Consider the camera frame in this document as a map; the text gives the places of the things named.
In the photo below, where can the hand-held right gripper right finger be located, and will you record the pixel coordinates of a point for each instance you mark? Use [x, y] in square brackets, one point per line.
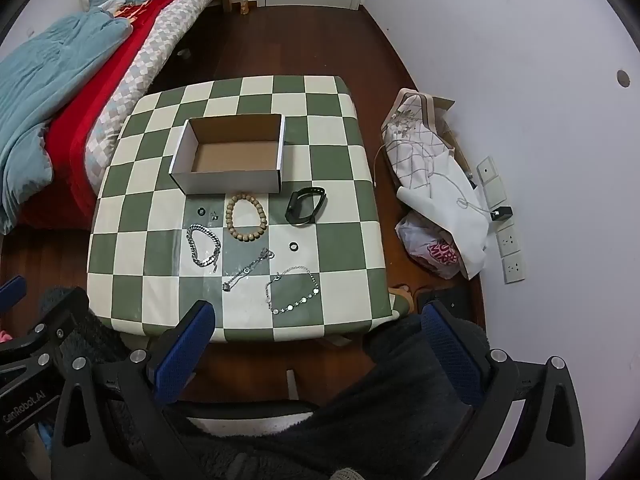
[452, 355]

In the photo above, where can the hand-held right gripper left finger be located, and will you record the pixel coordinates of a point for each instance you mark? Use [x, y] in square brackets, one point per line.
[182, 355]

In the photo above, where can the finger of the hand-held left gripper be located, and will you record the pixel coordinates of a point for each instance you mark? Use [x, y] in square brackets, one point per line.
[12, 294]
[67, 310]

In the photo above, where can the black fitness band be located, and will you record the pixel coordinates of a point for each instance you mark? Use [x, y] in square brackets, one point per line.
[305, 206]

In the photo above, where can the pink object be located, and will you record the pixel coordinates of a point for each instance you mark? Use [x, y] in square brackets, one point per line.
[4, 336]

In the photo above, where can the brown slipper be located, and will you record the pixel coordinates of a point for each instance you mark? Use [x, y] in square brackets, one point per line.
[401, 296]

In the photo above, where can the person's dark fuzzy clothing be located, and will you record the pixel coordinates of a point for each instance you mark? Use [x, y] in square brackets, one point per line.
[390, 410]

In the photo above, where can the white plastic bag red print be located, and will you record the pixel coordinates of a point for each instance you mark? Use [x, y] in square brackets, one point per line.
[430, 245]

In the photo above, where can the white table leg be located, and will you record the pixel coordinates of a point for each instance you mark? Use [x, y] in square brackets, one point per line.
[291, 384]

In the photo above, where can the black charger plug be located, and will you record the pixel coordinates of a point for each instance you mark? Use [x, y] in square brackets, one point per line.
[501, 213]

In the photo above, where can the bed with checkered blanket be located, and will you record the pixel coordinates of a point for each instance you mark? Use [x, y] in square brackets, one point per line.
[75, 125]

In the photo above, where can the green white checkered tablecloth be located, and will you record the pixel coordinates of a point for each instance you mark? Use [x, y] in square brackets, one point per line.
[345, 200]

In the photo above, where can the bed with blankets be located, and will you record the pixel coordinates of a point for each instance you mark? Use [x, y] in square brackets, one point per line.
[45, 85]

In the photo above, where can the cardboard box with bag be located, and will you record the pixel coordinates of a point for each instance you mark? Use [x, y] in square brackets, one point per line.
[425, 145]

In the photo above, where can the flat cardboard piece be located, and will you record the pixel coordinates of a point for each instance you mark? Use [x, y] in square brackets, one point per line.
[450, 125]

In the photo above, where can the checkered quilt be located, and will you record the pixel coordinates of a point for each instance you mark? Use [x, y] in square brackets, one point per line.
[150, 55]

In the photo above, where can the small dark floor object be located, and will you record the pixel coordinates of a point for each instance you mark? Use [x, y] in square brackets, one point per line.
[184, 52]

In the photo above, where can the small bottle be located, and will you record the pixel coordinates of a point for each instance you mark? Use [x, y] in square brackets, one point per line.
[243, 7]

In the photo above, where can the white wall socket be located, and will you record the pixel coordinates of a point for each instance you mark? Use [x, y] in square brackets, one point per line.
[507, 241]
[514, 268]

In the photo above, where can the white wall switch plate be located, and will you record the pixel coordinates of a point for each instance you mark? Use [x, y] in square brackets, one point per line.
[487, 170]
[496, 196]

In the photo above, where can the round wall cover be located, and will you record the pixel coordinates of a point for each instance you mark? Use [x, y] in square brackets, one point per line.
[622, 78]

